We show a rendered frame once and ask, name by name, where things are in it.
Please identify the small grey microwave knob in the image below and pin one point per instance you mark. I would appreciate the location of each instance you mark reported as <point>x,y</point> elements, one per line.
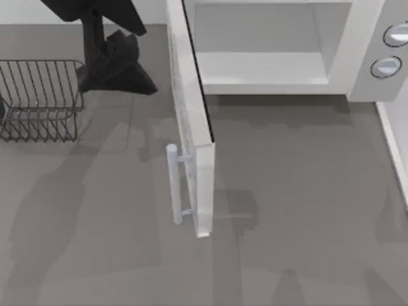
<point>385,67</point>

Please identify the large grey microwave knob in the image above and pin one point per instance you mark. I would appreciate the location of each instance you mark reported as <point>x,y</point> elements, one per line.
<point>396,34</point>

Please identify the pale microwave oven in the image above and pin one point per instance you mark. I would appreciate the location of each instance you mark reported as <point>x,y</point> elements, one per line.
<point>338,57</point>

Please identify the white microwave door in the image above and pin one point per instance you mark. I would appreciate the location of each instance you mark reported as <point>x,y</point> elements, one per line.
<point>194,127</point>

